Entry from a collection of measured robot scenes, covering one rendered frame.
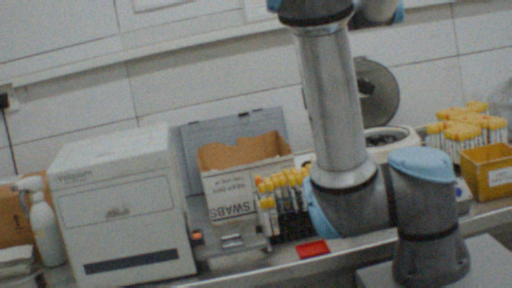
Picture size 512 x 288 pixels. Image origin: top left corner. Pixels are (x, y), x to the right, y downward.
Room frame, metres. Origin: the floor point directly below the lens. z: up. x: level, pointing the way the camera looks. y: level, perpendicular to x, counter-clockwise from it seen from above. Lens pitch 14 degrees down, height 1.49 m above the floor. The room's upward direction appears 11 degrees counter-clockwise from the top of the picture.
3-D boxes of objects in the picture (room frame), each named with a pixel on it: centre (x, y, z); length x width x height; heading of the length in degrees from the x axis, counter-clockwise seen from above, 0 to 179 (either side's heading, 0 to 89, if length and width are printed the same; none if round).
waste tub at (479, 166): (1.52, -0.58, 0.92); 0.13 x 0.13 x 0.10; 1
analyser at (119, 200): (1.50, 0.31, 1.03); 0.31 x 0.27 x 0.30; 94
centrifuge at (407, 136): (1.78, -0.34, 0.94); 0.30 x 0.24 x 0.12; 175
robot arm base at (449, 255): (1.09, -0.28, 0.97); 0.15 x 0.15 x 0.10
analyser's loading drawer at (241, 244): (1.42, 0.11, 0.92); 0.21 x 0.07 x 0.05; 94
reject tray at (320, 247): (1.39, -0.09, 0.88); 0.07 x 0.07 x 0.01; 4
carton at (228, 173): (1.82, 0.03, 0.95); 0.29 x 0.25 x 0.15; 4
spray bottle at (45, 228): (1.58, 0.57, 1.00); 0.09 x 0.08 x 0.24; 4
